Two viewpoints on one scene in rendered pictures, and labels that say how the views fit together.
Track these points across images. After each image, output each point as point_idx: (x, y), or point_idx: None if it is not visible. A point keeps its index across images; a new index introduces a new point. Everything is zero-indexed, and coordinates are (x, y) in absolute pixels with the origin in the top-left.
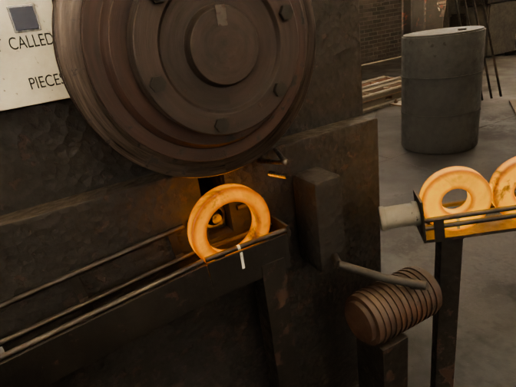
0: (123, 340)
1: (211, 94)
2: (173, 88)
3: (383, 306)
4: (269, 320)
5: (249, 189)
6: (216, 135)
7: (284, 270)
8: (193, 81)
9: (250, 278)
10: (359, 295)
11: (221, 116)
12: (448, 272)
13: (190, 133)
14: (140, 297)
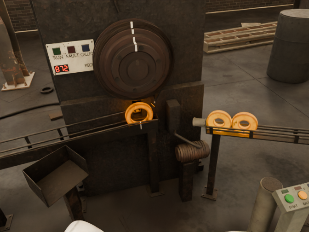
0: (101, 142)
1: (133, 81)
2: (121, 80)
3: (185, 151)
4: (148, 146)
5: (146, 105)
6: None
7: (155, 132)
8: (128, 78)
9: (143, 132)
10: (179, 145)
11: (135, 88)
12: (214, 145)
13: None
14: (107, 131)
